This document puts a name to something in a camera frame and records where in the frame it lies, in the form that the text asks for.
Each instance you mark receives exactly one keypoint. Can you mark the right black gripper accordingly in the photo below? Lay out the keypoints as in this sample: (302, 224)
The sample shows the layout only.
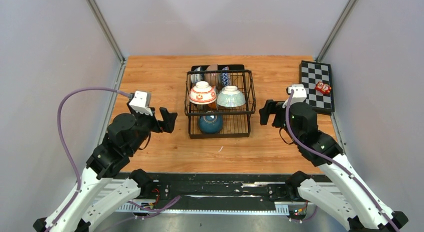
(271, 107)

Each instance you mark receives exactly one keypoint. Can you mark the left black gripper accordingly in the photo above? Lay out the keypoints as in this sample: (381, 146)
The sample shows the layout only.
(168, 123)

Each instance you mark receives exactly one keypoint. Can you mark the black celadon bowl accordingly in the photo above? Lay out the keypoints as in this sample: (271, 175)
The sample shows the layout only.
(230, 97)

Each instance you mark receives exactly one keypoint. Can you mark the dark blue glazed bowl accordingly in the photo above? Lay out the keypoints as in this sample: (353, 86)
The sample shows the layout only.
(211, 124)

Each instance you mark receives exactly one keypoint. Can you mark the black wire dish rack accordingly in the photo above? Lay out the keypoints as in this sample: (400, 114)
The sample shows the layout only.
(229, 114)

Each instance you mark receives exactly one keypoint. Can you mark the red floral small bowl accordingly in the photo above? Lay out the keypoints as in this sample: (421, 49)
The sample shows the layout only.
(202, 93)

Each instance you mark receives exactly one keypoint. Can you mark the red patterned bowl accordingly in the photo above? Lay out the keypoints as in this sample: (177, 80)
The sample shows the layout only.
(225, 77)

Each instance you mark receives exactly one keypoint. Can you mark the blue floral bowl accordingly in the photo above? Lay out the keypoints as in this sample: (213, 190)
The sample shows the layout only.
(197, 77)

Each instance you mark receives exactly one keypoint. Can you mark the brown cream glazed bowl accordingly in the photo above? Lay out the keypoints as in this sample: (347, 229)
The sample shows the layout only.
(211, 78)

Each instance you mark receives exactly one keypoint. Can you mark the white orange bowl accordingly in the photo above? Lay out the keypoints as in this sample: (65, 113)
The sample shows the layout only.
(212, 106)

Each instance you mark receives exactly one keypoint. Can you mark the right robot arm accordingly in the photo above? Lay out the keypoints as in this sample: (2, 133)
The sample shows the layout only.
(360, 210)

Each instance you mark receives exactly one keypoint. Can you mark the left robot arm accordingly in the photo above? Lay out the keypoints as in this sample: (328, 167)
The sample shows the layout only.
(124, 136)

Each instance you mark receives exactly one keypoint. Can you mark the black white checkerboard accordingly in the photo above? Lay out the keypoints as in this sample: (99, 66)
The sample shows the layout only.
(311, 75)

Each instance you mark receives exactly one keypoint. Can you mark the small red toy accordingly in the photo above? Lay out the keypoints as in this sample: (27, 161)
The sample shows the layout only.
(323, 88)

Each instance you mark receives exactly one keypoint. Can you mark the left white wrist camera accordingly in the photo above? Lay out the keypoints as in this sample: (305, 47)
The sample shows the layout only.
(140, 103)

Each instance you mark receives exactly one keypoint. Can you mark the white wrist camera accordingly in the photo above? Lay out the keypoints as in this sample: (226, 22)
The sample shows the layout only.
(140, 103)
(297, 92)

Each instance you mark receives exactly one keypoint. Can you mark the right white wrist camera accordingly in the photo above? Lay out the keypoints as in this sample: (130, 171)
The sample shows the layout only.
(297, 92)

